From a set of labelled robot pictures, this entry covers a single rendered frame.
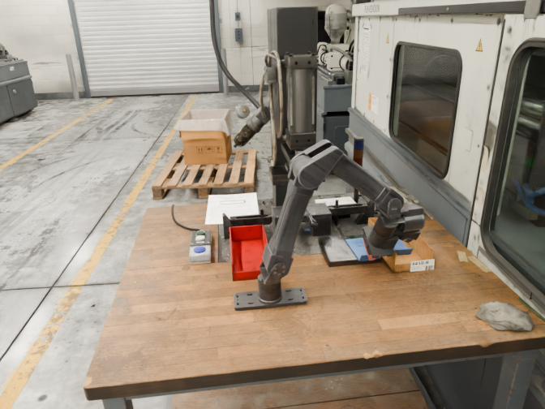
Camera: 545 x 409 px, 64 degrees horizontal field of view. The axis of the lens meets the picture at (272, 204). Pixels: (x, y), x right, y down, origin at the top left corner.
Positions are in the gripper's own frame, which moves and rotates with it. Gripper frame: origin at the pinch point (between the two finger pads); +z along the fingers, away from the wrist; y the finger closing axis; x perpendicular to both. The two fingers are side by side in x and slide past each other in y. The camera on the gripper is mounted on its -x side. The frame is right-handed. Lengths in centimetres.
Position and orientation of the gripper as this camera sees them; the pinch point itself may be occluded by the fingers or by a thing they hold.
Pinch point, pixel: (371, 256)
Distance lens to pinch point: 137.9
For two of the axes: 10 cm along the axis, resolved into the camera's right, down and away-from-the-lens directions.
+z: -0.7, 6.1, 7.9
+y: -1.6, -7.9, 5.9
